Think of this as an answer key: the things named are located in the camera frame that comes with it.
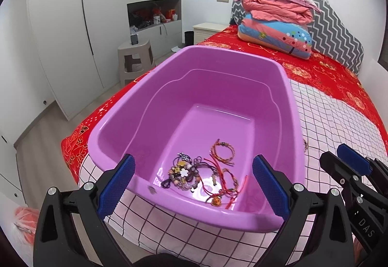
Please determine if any red cord beaded bracelet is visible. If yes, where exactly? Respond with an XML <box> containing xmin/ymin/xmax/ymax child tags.
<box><xmin>203</xmin><ymin>157</ymin><xmax>249</xmax><ymax>210</ymax></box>

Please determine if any orange braided bracelet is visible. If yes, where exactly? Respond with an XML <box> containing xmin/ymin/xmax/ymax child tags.
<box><xmin>210</xmin><ymin>139</ymin><xmax>236</xmax><ymax>167</ymax></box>

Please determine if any red knot charm bracelet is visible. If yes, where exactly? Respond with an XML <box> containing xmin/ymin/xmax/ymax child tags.
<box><xmin>199</xmin><ymin>178</ymin><xmax>240</xmax><ymax>207</ymax></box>

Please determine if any black cord necklace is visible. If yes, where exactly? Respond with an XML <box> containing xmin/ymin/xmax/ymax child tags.
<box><xmin>160</xmin><ymin>151</ymin><xmax>203</xmax><ymax>190</ymax></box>

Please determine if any small yellow flower clip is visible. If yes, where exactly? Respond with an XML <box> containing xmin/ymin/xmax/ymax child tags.
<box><xmin>180</xmin><ymin>169</ymin><xmax>189</xmax><ymax>178</ymax></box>

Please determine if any right hand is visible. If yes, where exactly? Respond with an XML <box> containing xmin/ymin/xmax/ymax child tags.
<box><xmin>353</xmin><ymin>239</ymin><xmax>368</xmax><ymax>264</ymax></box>

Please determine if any red patterned bedspread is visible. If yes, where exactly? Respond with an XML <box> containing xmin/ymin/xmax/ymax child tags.
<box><xmin>60</xmin><ymin>24</ymin><xmax>384</xmax><ymax>184</ymax></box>

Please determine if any orange plastic bag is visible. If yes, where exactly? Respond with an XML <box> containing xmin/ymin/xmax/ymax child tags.
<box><xmin>14</xmin><ymin>207</ymin><xmax>40</xmax><ymax>245</ymax></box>

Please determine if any purple plastic basin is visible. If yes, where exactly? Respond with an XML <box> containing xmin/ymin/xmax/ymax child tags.
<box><xmin>88</xmin><ymin>45</ymin><xmax>305</xmax><ymax>232</ymax></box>

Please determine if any grey chevron pillow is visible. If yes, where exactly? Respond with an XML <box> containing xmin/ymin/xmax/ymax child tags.
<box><xmin>230</xmin><ymin>0</ymin><xmax>364</xmax><ymax>74</ymax></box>

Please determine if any colourful striped pillow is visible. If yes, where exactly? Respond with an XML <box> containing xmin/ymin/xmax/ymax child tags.
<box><xmin>237</xmin><ymin>14</ymin><xmax>312</xmax><ymax>59</ymax></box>

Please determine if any beige plastic stool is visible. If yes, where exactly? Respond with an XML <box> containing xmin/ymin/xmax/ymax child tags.
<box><xmin>118</xmin><ymin>40</ymin><xmax>156</xmax><ymax>88</ymax></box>

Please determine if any pink folded quilt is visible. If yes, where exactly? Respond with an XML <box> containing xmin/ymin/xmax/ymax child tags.
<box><xmin>235</xmin><ymin>0</ymin><xmax>321</xmax><ymax>25</ymax></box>

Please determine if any white bedside table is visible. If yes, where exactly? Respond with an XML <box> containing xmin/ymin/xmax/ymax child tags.
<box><xmin>193</xmin><ymin>23</ymin><xmax>227</xmax><ymax>44</ymax></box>

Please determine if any black waste bin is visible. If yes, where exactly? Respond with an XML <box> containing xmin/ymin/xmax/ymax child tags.
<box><xmin>184</xmin><ymin>31</ymin><xmax>194</xmax><ymax>47</ymax></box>

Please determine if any white wardrobe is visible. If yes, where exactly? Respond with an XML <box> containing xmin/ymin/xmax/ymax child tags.
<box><xmin>27</xmin><ymin>0</ymin><xmax>182</xmax><ymax>119</ymax></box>

